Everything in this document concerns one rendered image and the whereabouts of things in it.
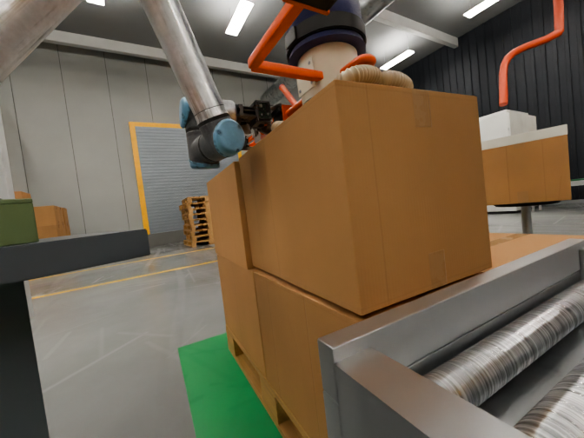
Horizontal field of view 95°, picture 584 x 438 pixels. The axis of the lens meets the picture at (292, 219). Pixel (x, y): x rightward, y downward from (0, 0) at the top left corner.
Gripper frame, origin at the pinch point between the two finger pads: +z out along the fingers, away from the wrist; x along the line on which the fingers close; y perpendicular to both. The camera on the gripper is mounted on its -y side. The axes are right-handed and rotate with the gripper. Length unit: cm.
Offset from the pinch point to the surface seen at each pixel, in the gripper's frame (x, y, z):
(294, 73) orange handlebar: -0.7, 33.4, -13.9
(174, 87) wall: 421, -906, 76
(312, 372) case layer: -73, 35, -19
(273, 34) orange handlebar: -1, 45, -25
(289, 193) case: -29.5, 33.5, -18.9
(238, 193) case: -25.6, -5.1, -19.6
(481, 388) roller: -55, 73, -19
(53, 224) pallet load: -12, -622, -226
